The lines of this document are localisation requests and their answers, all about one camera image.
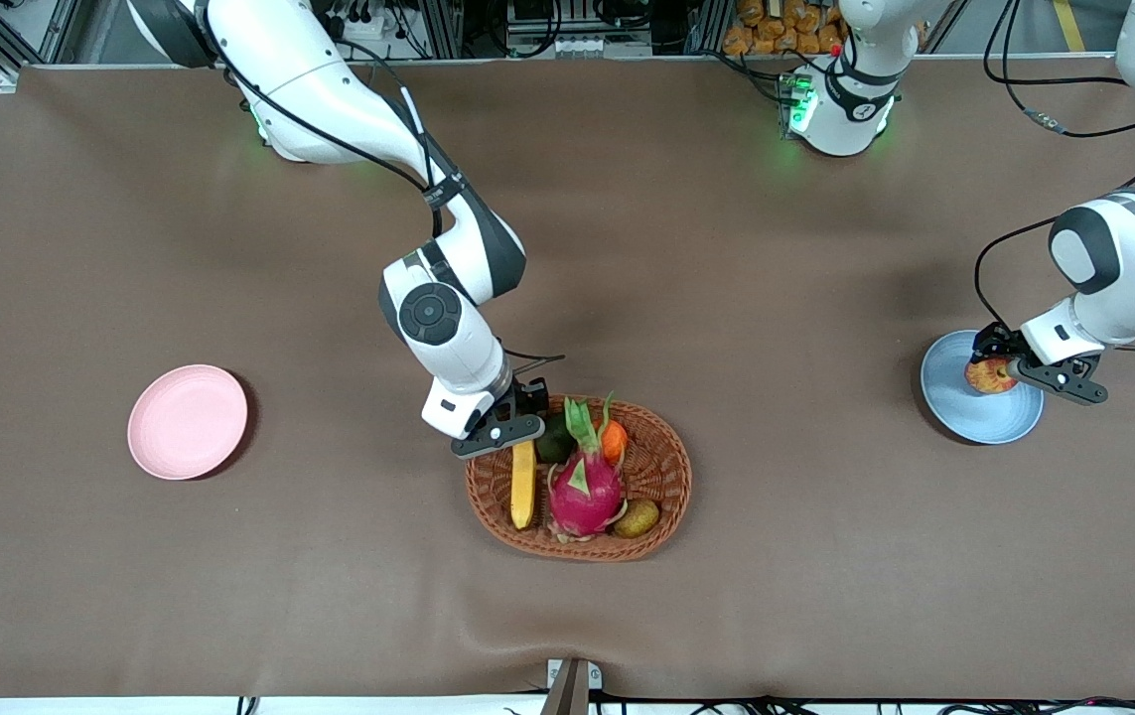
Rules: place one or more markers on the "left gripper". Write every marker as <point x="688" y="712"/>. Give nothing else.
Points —
<point x="991" y="345"/>

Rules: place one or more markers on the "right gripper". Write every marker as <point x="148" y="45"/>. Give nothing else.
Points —
<point x="530" y="395"/>

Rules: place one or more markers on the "red yellow apple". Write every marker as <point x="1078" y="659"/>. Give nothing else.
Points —
<point x="989" y="377"/>

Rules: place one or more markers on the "yellow banana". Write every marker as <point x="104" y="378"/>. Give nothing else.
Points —
<point x="523" y="487"/>

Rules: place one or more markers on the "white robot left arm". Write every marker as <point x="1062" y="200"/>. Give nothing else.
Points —
<point x="850" y="109"/>

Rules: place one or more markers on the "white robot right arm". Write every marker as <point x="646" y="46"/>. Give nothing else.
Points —
<point x="329" y="89"/>

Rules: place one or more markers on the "dark green avocado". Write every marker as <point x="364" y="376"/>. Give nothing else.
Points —
<point x="557" y="442"/>

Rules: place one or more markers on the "light blue round plate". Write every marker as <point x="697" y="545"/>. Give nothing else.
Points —
<point x="974" y="417"/>

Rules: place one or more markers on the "orange carrot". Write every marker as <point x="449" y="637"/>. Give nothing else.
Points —
<point x="611" y="444"/>

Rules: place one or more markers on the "pink dragon fruit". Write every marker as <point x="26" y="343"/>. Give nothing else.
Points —
<point x="585" y="492"/>

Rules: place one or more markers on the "brown woven wicker basket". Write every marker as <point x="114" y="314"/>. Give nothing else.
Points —
<point x="656" y="467"/>

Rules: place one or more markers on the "brown kiwi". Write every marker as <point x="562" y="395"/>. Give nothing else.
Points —
<point x="637" y="518"/>

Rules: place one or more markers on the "pink round plate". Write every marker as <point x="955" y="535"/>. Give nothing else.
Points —
<point x="188" y="422"/>

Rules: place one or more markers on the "pile of orange bags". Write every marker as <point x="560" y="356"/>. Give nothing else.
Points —
<point x="776" y="28"/>

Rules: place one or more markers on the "white power strip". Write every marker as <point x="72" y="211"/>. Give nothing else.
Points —
<point x="358" y="22"/>

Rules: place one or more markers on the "grey metal clamp bracket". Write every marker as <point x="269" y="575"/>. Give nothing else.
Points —
<point x="572" y="687"/>

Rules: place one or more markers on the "aluminium frame post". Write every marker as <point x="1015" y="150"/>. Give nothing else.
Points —
<point x="445" y="25"/>
<point x="708" y="25"/>

